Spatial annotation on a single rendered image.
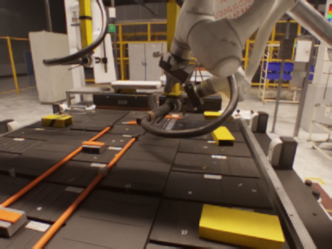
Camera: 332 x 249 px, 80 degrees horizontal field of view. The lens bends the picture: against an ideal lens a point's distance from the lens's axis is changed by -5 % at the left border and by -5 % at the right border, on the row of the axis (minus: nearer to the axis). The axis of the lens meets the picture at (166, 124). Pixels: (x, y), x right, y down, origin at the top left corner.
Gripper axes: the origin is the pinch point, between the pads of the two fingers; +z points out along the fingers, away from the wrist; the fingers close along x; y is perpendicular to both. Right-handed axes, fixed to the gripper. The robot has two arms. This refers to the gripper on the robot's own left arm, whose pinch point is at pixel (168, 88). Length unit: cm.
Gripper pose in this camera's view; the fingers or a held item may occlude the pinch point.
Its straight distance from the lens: 89.6
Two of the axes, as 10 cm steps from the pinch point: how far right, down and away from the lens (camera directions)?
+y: 5.7, -5.2, 6.4
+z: -2.7, 6.2, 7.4
